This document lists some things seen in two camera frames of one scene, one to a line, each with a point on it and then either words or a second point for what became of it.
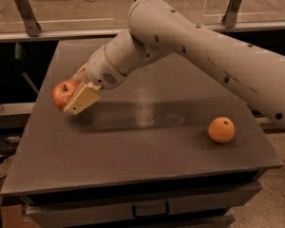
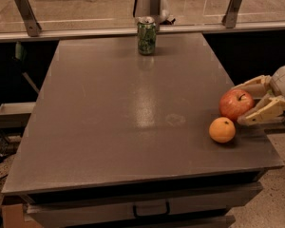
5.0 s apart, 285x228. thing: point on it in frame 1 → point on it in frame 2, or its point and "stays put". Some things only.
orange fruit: x=221 y=129 stays put
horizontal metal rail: x=107 y=35 stays put
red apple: x=63 y=91 → x=235 y=104
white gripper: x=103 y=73 → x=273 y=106
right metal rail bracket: x=229 y=19 stays put
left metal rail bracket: x=32 y=27 stays put
